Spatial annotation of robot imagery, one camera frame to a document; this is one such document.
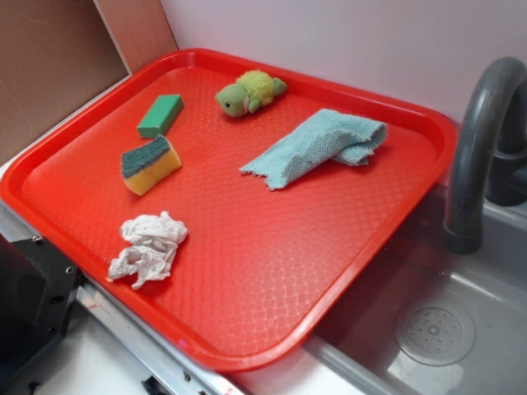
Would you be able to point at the yellow green sponge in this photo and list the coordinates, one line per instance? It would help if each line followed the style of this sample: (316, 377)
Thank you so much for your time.
(144, 167)

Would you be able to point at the grey plastic sink basin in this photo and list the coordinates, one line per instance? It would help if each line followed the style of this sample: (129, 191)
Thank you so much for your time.
(356, 337)

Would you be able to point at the brown cardboard panel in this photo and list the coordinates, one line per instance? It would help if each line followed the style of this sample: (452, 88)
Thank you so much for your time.
(56, 56)

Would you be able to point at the grey toy faucet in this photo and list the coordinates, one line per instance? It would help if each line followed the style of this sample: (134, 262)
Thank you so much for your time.
(490, 157)

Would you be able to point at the green rectangular block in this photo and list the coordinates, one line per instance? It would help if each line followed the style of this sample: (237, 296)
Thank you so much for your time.
(159, 118)

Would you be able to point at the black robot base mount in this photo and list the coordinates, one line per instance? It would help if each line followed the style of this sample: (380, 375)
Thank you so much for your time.
(38, 286)

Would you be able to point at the green plush turtle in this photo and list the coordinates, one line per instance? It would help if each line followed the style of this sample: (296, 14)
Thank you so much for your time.
(249, 93)

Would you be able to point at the round sink drain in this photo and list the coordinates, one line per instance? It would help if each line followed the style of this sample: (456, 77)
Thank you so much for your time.
(434, 332)

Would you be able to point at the crumpled white paper towel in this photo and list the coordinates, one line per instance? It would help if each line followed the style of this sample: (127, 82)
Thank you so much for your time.
(153, 244)

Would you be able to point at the red plastic tray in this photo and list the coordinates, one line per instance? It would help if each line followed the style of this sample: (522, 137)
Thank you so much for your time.
(259, 268)

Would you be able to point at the light blue cloth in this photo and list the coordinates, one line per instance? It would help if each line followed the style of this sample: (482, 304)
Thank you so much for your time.
(327, 135)

